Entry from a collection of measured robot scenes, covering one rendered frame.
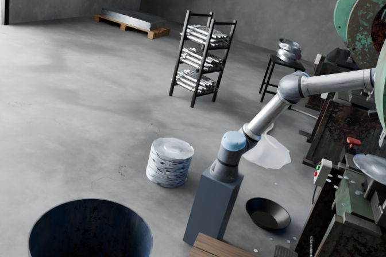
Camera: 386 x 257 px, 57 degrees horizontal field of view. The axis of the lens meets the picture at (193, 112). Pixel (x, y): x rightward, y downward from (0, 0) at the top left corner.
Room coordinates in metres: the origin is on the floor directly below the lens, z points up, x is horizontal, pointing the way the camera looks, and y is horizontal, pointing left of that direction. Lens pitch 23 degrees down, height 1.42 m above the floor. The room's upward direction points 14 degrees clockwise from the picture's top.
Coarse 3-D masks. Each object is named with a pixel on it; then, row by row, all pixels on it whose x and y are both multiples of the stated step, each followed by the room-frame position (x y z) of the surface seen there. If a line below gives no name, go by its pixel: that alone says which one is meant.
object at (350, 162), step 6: (348, 156) 1.50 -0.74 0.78; (348, 162) 1.43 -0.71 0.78; (354, 168) 1.39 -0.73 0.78; (366, 180) 1.46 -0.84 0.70; (372, 180) 1.39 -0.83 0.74; (366, 186) 1.42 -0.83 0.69; (372, 186) 1.39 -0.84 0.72; (378, 186) 1.38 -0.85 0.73; (384, 186) 1.38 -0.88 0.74; (366, 192) 1.39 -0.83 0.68; (372, 192) 1.38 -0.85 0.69; (384, 192) 1.37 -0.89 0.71; (366, 198) 1.38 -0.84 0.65
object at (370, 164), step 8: (360, 160) 1.48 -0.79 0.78; (368, 160) 1.50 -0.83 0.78; (376, 160) 1.53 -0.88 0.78; (384, 160) 1.55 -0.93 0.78; (360, 168) 1.39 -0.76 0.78; (368, 168) 1.41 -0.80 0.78; (376, 168) 1.42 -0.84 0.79; (384, 168) 1.44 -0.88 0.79; (376, 176) 1.35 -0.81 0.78; (384, 176) 1.37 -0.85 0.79; (384, 184) 1.30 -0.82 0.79
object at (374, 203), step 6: (378, 192) 1.37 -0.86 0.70; (372, 198) 1.37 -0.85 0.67; (378, 198) 1.31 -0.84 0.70; (384, 198) 1.33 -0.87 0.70; (372, 204) 1.34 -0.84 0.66; (378, 204) 1.28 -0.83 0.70; (372, 210) 1.31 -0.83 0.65; (378, 210) 1.25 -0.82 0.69; (384, 210) 1.23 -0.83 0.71; (378, 216) 1.22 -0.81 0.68; (384, 216) 1.21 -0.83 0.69; (378, 222) 1.21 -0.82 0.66; (384, 222) 1.21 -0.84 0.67
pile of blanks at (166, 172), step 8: (152, 144) 2.16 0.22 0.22; (152, 152) 2.10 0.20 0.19; (152, 160) 2.07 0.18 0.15; (160, 160) 2.04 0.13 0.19; (168, 160) 2.02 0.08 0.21; (176, 160) 2.03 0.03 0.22; (184, 160) 2.06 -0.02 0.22; (152, 168) 2.07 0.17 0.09; (160, 168) 2.04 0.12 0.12; (168, 168) 2.03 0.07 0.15; (176, 168) 2.04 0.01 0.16; (184, 168) 2.08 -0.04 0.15; (152, 176) 2.06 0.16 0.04; (160, 176) 2.03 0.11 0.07; (168, 176) 2.03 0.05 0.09; (176, 176) 2.04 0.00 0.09; (184, 176) 2.10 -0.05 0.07; (160, 184) 2.03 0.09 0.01; (168, 184) 2.03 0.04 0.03; (176, 184) 2.05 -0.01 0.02
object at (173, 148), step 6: (162, 138) 2.27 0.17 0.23; (168, 138) 2.29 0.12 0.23; (174, 138) 2.31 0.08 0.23; (156, 144) 2.16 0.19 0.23; (162, 144) 2.18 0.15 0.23; (168, 144) 2.19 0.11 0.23; (174, 144) 2.21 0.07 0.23; (180, 144) 2.25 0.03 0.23; (186, 144) 2.27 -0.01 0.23; (162, 150) 2.10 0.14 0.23; (168, 150) 2.11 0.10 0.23; (174, 150) 2.13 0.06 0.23; (180, 150) 2.15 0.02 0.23; (186, 150) 2.18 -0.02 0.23; (192, 150) 2.20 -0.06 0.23; (168, 156) 2.04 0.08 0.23; (174, 156) 2.06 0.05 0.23; (180, 156) 2.08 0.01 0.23; (186, 156) 2.10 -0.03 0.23
